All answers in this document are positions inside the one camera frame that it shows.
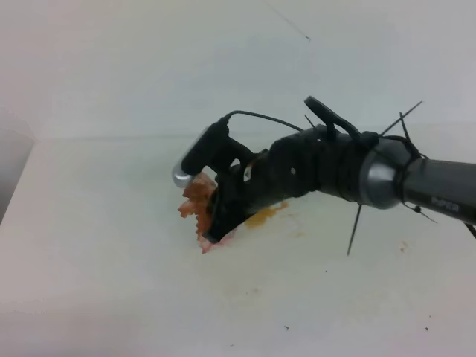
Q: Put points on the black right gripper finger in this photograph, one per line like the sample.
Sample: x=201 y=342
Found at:
x=228 y=209

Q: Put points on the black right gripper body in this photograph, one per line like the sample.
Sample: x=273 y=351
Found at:
x=295 y=165

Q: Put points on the stained pink white rag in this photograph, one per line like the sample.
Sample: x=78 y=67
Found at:
x=198 y=194

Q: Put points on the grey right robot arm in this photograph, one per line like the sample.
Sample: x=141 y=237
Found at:
x=371 y=171

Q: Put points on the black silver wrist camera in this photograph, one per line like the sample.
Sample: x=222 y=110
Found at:
x=213 y=148

